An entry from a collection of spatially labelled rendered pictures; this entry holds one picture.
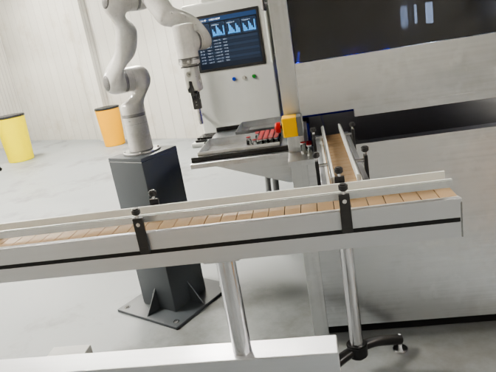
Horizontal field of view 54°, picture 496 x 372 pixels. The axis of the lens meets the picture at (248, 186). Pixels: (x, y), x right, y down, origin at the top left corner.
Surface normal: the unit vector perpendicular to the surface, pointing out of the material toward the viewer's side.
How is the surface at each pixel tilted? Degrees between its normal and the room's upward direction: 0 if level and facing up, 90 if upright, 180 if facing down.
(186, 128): 90
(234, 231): 90
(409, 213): 90
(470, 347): 0
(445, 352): 0
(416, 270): 90
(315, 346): 0
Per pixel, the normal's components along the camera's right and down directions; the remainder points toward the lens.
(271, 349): -0.16, -0.94
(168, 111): -0.58, 0.33
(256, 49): -0.23, 0.32
